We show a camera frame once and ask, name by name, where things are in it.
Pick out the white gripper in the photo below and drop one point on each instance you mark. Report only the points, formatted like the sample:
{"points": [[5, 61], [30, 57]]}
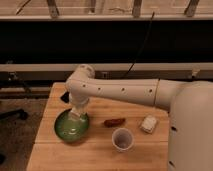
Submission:
{"points": [[79, 106]]}

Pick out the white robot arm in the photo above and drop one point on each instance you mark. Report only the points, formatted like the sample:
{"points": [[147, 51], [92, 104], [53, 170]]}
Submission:
{"points": [[190, 107]]}

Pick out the green ceramic bowl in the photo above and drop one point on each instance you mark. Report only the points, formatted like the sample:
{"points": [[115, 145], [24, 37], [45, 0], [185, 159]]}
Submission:
{"points": [[69, 128]]}

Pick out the black smartphone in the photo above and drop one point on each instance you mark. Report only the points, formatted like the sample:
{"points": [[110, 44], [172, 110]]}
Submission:
{"points": [[65, 97]]}

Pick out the brown sausage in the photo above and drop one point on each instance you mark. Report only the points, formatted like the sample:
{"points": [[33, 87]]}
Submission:
{"points": [[114, 122]]}

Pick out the black chair base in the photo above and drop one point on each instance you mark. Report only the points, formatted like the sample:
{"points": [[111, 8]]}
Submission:
{"points": [[20, 113]]}

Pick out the small white box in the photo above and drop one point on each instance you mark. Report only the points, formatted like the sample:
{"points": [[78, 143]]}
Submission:
{"points": [[148, 124]]}

